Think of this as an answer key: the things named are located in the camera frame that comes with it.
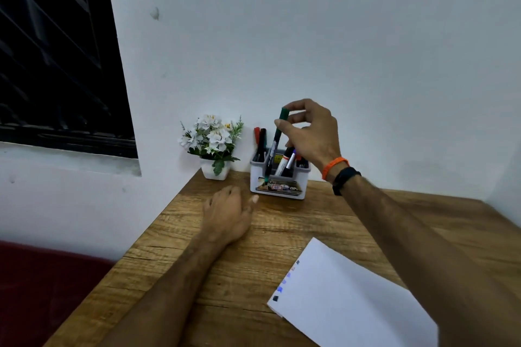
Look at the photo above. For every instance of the person's right thumb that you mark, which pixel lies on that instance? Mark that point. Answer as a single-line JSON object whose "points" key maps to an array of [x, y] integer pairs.
{"points": [[285, 129]]}

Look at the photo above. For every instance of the person's left thumb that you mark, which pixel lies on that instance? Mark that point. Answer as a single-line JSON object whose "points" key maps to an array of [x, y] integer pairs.
{"points": [[251, 205]]}

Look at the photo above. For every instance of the person's left forearm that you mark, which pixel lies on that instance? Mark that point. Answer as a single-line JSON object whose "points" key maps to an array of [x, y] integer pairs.
{"points": [[175, 294]]}

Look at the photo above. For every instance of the dark red sofa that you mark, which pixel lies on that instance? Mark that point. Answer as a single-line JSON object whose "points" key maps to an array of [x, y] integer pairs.
{"points": [[40, 289]]}

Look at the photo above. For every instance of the black marker pen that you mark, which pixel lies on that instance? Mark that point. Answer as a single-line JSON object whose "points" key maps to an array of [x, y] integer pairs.
{"points": [[262, 143]]}

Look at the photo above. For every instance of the person's right hand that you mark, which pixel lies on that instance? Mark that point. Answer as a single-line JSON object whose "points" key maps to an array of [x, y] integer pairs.
{"points": [[318, 139]]}

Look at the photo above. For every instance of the black fitness band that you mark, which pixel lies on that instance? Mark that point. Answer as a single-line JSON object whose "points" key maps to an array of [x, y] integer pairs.
{"points": [[344, 178]]}

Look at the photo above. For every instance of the dark window with grille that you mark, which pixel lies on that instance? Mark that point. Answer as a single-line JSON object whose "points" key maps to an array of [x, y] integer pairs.
{"points": [[57, 58]]}

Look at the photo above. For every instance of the white marker with purple cap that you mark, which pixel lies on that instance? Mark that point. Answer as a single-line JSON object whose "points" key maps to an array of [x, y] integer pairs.
{"points": [[289, 163]]}

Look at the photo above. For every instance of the white flower plant in pot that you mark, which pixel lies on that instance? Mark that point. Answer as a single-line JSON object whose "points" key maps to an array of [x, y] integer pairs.
{"points": [[212, 143]]}

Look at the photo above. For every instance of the person's left hand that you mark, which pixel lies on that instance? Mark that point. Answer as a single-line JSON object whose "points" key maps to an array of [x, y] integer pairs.
{"points": [[228, 214]]}

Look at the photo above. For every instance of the white marker with black cap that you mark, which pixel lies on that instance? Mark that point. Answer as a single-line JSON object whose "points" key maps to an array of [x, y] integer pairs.
{"points": [[283, 161]]}

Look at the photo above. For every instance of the red marker pen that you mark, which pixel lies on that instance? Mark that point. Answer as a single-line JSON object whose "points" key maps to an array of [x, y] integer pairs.
{"points": [[257, 137]]}

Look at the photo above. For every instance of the person's right forearm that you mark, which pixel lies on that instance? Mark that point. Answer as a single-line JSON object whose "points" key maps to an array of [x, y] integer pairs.
{"points": [[427, 261]]}

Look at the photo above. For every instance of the green marker pen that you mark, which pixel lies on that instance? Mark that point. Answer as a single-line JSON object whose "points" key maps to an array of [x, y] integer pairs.
{"points": [[277, 139]]}

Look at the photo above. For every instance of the white desk pen holder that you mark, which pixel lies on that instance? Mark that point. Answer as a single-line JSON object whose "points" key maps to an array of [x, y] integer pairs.
{"points": [[280, 182]]}

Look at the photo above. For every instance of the person's right middle finger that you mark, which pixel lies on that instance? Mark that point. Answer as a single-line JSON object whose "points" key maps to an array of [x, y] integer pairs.
{"points": [[299, 116]]}

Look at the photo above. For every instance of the white paper sheet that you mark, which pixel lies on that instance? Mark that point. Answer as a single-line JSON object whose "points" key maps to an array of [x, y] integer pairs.
{"points": [[350, 298]]}

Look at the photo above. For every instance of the orange wristband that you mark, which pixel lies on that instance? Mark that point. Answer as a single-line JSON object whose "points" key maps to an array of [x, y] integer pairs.
{"points": [[334, 164]]}

